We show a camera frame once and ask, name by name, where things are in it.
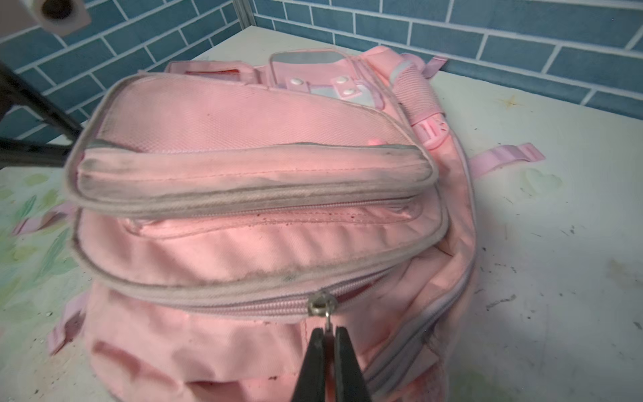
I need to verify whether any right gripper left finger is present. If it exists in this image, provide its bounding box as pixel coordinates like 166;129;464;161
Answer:
291;328;326;402

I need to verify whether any pink student backpack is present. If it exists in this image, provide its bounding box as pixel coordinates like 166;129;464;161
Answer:
14;46;543;401

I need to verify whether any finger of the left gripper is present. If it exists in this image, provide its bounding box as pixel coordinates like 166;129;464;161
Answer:
0;139;70;169
1;62;82;142

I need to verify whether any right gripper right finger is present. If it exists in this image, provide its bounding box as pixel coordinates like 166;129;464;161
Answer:
333;327;372;402

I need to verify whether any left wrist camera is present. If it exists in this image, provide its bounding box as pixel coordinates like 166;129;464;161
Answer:
21;0;91;37

